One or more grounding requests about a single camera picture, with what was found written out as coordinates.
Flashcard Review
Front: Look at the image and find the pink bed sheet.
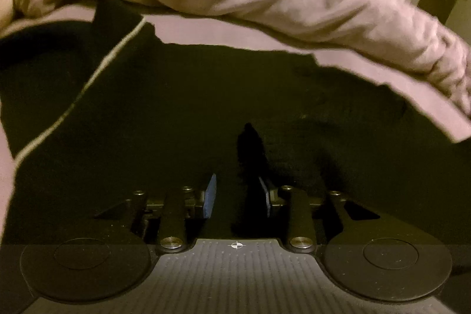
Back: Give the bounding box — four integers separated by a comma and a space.
0, 1, 471, 241

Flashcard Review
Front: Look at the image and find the black garment with white stripe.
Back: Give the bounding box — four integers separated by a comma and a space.
0, 0, 471, 248

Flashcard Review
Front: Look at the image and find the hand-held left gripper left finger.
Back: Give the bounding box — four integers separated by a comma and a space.
94, 173, 218, 253

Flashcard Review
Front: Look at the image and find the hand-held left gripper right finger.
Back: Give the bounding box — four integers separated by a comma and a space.
258, 177, 381, 253

